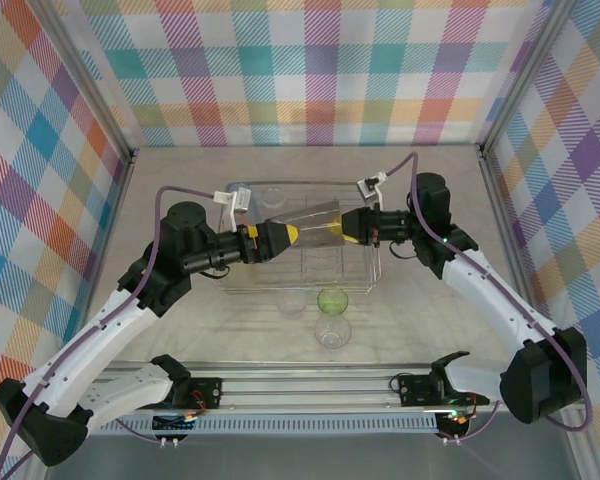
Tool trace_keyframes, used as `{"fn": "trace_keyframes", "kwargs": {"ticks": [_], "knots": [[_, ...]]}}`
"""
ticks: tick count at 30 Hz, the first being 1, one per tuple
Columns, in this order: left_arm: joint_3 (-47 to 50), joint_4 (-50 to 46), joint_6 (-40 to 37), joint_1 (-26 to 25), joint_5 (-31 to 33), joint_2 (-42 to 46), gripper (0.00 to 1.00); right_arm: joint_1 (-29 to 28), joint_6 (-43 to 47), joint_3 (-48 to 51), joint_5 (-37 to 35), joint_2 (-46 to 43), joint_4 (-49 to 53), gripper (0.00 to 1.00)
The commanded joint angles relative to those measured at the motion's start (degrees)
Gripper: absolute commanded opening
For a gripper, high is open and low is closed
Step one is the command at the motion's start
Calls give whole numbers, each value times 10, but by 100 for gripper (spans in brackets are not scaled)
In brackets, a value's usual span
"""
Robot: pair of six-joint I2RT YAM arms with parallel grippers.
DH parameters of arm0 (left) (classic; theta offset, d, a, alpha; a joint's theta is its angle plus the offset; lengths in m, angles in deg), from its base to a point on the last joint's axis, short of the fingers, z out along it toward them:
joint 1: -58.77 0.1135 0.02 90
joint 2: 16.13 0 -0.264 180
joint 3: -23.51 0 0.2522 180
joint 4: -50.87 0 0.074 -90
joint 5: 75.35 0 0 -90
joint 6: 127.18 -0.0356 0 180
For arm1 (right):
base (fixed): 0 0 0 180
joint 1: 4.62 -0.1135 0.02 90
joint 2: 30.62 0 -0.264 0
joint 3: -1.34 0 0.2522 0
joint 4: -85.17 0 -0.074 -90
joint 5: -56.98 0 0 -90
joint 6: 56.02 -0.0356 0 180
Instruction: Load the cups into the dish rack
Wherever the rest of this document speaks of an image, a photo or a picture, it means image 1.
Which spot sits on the aluminium frame post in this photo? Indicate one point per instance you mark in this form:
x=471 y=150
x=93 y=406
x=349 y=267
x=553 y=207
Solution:
x=520 y=75
x=91 y=75

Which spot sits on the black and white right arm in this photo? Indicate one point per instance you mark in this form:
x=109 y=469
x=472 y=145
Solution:
x=505 y=310

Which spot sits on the small black circuit board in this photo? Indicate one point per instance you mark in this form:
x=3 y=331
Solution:
x=172 y=424
x=455 y=422

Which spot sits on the clear round stemless glass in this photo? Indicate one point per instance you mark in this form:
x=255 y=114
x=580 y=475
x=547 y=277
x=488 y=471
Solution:
x=332 y=335

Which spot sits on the clear short plastic cup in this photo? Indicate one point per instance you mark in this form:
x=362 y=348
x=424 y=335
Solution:
x=292 y=306

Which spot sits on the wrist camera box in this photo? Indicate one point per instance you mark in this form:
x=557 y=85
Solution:
x=237 y=202
x=370 y=187

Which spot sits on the bright green plastic cup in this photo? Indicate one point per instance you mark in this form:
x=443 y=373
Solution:
x=332 y=300

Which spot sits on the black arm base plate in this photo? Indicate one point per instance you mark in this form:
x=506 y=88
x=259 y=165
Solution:
x=207 y=392
x=412 y=390

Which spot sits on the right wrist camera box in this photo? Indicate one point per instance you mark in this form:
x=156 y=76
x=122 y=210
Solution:
x=370 y=187

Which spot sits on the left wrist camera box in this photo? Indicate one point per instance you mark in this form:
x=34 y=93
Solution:
x=237 y=202

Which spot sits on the long aluminium mounting rail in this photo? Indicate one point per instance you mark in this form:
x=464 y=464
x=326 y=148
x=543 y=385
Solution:
x=305 y=390

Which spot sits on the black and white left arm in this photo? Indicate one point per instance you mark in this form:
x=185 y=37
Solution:
x=80 y=350

